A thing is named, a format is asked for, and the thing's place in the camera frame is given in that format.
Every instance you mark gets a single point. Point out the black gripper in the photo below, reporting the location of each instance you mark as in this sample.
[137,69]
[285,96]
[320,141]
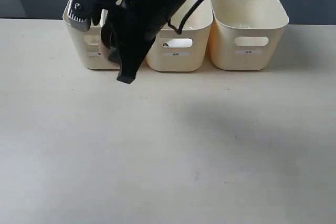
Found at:
[132,26]

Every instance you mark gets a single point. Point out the cream plastic bin left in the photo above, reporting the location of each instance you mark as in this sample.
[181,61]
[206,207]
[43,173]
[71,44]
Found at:
[87,43]

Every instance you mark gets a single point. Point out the cream plastic bin right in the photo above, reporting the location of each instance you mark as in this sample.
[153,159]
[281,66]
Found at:
[245,33]

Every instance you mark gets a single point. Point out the brown wooden cup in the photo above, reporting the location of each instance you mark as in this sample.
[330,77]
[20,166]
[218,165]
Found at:
[105,49]

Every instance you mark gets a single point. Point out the white paper cup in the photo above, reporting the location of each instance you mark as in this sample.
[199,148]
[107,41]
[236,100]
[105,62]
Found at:
[178,43]

